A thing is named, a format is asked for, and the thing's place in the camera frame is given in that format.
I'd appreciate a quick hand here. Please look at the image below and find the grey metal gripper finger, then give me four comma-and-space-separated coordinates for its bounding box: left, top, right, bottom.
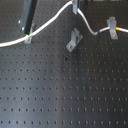
72, 0, 78, 15

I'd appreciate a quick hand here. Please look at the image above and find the white cable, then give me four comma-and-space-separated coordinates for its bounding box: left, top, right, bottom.
0, 0, 128, 49

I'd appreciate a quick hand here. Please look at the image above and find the middle metal cable clip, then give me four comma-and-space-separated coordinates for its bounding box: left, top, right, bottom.
66, 29, 83, 52

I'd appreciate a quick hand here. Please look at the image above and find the metal cable clip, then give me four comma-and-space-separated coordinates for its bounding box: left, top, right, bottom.
66, 29, 83, 52
24, 23, 36, 44
107, 17, 118, 40

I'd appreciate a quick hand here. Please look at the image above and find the right metal cable clip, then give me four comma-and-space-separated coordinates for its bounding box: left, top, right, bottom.
107, 17, 118, 40

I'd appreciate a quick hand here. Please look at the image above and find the dark green metal post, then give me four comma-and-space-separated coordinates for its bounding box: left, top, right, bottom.
20, 0, 37, 34

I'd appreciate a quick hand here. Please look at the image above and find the left metal cable clip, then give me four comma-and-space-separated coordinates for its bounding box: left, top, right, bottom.
24, 23, 36, 44

